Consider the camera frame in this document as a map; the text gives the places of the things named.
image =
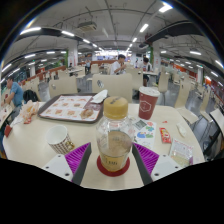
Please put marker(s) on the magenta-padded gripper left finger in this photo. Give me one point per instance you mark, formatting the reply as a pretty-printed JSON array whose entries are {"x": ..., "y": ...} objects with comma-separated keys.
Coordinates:
[{"x": 78, "y": 159}]

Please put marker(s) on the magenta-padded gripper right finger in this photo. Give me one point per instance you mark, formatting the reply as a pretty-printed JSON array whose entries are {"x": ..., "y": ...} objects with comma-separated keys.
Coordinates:
[{"x": 146, "y": 159}]

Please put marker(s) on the clear yellow-capped drink bottle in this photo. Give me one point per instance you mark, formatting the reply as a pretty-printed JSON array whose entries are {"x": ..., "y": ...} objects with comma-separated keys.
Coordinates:
[{"x": 115, "y": 136}]

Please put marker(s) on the colourful sticker sheet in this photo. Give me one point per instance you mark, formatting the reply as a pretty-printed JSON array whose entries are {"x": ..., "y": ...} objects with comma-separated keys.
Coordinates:
[{"x": 145, "y": 131}]

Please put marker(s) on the flat round red coaster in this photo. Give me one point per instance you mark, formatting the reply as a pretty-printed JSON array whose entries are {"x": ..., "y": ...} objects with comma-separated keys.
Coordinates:
[{"x": 103, "y": 172}]

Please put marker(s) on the small red sauce packet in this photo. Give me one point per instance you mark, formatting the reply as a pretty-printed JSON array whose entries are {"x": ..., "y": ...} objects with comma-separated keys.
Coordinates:
[{"x": 165, "y": 135}]

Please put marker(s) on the clear plastic bag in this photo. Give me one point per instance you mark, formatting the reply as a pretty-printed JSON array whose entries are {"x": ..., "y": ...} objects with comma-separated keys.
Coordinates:
[{"x": 181, "y": 151}]

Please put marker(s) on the small white packet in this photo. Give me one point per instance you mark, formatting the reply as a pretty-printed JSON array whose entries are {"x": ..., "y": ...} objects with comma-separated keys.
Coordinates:
[{"x": 181, "y": 129}]

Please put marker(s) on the brown tray with paper liner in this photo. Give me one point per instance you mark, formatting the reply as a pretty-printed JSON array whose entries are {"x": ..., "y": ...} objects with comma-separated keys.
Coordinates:
[{"x": 65, "y": 108}]

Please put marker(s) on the red paper cup white lid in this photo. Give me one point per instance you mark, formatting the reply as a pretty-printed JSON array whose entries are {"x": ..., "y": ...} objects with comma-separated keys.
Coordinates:
[{"x": 147, "y": 105}]

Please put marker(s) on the white crumpled napkin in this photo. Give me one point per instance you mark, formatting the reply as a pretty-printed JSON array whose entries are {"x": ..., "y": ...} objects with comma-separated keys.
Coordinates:
[{"x": 99, "y": 96}]

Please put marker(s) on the plastic bag with food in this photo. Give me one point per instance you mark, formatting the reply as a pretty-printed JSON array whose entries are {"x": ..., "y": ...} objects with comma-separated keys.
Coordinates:
[{"x": 28, "y": 111}]

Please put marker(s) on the beige plastic chair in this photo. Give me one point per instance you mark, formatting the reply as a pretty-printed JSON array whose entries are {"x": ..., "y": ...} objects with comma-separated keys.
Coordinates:
[
  {"x": 163, "y": 83},
  {"x": 183, "y": 100},
  {"x": 113, "y": 85},
  {"x": 63, "y": 86}
]

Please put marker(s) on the small red box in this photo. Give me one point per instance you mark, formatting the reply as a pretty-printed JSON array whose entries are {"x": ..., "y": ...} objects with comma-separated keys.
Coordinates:
[{"x": 8, "y": 130}]

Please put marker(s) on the black backpack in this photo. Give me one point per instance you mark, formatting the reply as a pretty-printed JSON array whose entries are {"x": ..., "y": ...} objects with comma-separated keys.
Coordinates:
[{"x": 30, "y": 96}]

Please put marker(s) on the person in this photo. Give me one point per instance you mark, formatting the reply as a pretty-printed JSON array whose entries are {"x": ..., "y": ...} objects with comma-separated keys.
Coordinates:
[
  {"x": 117, "y": 66},
  {"x": 146, "y": 68},
  {"x": 15, "y": 95}
]

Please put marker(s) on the ceiling lights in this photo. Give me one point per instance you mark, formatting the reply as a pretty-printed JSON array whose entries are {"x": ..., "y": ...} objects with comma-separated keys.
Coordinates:
[{"x": 144, "y": 27}]

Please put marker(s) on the ceiling air conditioner unit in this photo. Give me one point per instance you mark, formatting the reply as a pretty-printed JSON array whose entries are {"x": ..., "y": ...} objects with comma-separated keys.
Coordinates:
[{"x": 87, "y": 26}]

